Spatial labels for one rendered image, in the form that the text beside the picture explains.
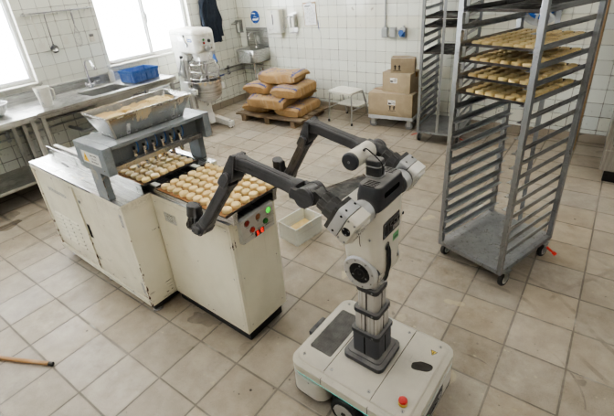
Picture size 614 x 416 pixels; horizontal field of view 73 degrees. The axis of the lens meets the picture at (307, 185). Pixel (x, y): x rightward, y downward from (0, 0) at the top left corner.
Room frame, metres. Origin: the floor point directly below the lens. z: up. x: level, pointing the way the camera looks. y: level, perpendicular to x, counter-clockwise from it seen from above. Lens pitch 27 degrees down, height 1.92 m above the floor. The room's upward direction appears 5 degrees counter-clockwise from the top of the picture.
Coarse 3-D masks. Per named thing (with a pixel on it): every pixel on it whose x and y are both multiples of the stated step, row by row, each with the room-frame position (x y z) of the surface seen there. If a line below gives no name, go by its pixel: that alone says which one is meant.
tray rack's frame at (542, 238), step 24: (600, 0) 2.38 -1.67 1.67; (600, 24) 2.36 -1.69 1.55; (504, 120) 2.74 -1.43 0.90; (576, 120) 2.37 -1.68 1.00; (528, 168) 2.57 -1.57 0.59; (480, 216) 2.68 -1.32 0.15; (504, 216) 2.65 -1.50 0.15; (552, 216) 2.37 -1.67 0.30; (456, 240) 2.39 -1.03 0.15; (480, 240) 2.37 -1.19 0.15; (528, 240) 2.32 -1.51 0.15; (480, 264) 2.14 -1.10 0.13; (504, 264) 2.09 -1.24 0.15
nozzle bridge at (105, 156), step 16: (192, 112) 2.59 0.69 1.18; (160, 128) 2.32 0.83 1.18; (176, 128) 2.49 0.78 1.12; (192, 128) 2.58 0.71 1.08; (208, 128) 2.57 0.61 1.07; (80, 144) 2.18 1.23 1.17; (96, 144) 2.13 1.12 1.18; (112, 144) 2.10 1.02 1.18; (128, 144) 2.24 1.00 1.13; (160, 144) 2.38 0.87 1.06; (176, 144) 2.41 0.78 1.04; (192, 144) 2.68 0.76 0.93; (80, 160) 2.23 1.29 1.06; (96, 160) 2.10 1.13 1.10; (112, 160) 2.07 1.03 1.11; (128, 160) 2.19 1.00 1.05; (144, 160) 2.24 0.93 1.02; (96, 176) 2.14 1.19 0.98; (112, 192) 2.13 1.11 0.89
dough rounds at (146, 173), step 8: (168, 152) 2.60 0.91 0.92; (152, 160) 2.48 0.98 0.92; (160, 160) 2.51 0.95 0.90; (168, 160) 2.45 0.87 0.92; (176, 160) 2.44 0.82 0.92; (184, 160) 2.46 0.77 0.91; (192, 160) 2.44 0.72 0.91; (128, 168) 2.41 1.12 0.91; (136, 168) 2.36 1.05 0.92; (144, 168) 2.40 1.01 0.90; (152, 168) 2.35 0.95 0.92; (160, 168) 2.33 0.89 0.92; (168, 168) 2.33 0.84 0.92; (176, 168) 2.36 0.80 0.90; (128, 176) 2.29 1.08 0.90; (136, 176) 2.24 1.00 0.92; (144, 176) 2.25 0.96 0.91; (152, 176) 2.23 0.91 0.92
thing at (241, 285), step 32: (160, 224) 2.16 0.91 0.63; (224, 224) 1.76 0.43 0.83; (192, 256) 1.99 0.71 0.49; (224, 256) 1.79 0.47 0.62; (256, 256) 1.85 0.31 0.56; (192, 288) 2.05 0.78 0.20; (224, 288) 1.83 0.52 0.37; (256, 288) 1.82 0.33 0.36; (224, 320) 1.93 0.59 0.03; (256, 320) 1.79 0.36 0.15
